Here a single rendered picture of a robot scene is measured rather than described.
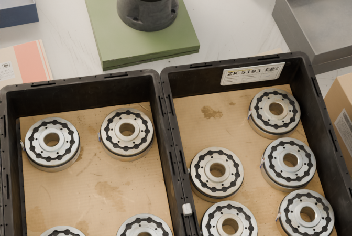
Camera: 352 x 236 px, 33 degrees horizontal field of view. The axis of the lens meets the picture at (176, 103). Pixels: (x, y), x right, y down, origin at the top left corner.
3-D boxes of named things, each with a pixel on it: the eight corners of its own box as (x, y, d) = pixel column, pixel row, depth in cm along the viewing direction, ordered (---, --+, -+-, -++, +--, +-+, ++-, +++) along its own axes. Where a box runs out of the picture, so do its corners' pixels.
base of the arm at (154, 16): (109, -9, 147) (109, -39, 139) (166, -20, 151) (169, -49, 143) (127, 37, 140) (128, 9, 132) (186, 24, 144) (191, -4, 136)
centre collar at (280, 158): (275, 150, 114) (276, 148, 114) (300, 149, 115) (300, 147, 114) (279, 173, 112) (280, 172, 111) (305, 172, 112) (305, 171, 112)
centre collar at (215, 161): (202, 159, 112) (203, 158, 112) (228, 158, 113) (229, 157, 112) (205, 183, 110) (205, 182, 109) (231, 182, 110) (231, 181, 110)
